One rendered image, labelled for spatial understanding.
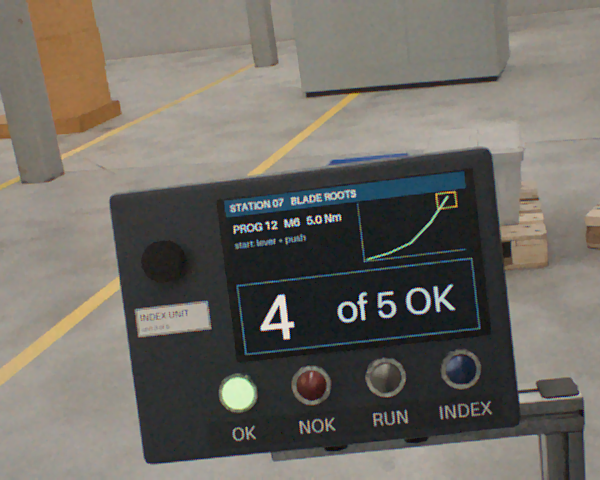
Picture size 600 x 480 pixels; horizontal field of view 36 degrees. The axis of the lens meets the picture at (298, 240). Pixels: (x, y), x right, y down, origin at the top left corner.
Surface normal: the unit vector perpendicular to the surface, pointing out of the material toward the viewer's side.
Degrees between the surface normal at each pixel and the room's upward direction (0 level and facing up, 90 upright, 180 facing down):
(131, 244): 75
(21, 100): 90
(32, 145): 90
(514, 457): 0
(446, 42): 90
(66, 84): 90
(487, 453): 0
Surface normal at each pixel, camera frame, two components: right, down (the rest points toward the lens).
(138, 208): -0.07, 0.06
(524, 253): -0.18, 0.33
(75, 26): 0.94, -0.03
